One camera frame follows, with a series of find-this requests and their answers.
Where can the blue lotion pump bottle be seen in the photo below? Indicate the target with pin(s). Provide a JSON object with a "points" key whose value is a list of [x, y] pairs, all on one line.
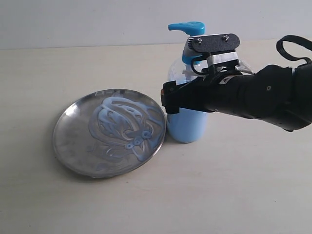
{"points": [[188, 125]]}

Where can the round stainless steel plate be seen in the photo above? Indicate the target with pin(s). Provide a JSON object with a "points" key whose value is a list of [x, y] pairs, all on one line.
{"points": [[109, 133]]}

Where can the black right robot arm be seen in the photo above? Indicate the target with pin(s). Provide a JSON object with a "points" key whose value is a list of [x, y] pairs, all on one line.
{"points": [[281, 96]]}

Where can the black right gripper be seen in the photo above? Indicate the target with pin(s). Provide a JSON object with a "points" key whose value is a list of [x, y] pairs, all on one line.
{"points": [[204, 94]]}

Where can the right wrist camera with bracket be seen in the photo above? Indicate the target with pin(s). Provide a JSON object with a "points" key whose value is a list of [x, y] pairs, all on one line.
{"points": [[216, 49]]}

